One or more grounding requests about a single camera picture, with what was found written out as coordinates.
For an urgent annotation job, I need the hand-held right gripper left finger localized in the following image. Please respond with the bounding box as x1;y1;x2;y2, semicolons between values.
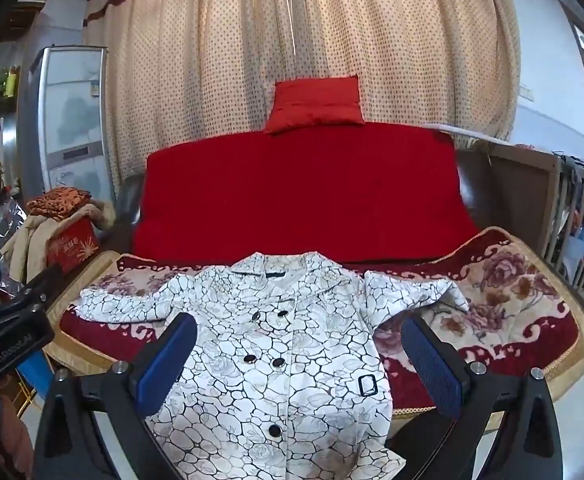
34;312;198;480

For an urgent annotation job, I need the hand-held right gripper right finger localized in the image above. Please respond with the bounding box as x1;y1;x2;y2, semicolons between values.
401;314;564;480

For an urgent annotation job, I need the white crackle-print coat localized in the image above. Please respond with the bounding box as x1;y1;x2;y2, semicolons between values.
79;251;470;478

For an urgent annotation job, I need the beige furry coat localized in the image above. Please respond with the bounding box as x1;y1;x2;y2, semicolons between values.
9;200;118;286

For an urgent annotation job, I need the red cardboard box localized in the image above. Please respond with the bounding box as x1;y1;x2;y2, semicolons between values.
46;220;102;276

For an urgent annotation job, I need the blue stool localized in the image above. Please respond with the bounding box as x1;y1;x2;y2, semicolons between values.
16;352;55;418

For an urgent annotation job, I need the orange patterned cloth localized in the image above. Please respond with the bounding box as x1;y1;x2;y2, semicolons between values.
26;186;93;221

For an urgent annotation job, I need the floral plush blanket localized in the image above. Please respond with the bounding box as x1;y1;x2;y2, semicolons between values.
47;226;584;421

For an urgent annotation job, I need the standing air conditioner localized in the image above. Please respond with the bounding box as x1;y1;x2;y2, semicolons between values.
31;46;110;196

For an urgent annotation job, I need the wooden crib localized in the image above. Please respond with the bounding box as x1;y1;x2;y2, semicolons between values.
487;140;584;306

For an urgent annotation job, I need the red blanket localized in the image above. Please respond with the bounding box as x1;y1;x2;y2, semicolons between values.
132;121;483;266

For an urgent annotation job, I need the white board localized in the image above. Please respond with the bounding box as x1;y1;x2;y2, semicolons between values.
422;122;515;147

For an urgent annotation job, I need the dark cloth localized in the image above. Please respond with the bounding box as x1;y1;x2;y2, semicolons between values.
554;152;584;176

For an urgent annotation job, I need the beige dotted curtain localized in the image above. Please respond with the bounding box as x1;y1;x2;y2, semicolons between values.
82;0;522;196

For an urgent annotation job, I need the red pillow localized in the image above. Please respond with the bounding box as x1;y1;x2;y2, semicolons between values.
263;74;365;135

